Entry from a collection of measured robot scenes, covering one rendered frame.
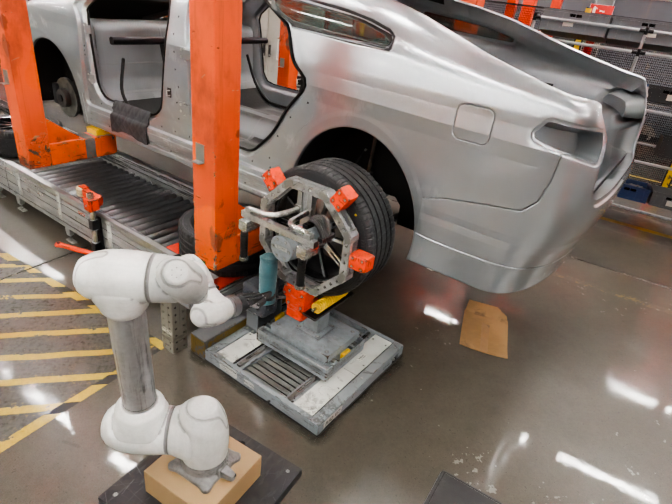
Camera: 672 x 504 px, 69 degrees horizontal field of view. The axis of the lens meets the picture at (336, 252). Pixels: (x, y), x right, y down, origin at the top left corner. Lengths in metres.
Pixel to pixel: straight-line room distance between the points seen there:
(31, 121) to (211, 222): 1.91
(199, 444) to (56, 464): 0.97
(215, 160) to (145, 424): 1.25
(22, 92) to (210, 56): 1.98
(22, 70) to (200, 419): 2.93
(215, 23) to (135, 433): 1.59
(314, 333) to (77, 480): 1.26
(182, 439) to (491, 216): 1.50
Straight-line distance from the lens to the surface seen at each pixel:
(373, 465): 2.47
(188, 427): 1.69
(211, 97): 2.35
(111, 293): 1.36
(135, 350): 1.51
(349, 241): 2.14
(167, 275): 1.28
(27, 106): 4.07
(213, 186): 2.46
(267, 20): 7.44
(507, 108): 2.14
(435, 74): 2.26
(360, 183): 2.26
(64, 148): 4.24
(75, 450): 2.58
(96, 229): 3.69
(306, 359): 2.67
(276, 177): 2.34
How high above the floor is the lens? 1.90
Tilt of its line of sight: 28 degrees down
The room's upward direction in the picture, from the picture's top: 7 degrees clockwise
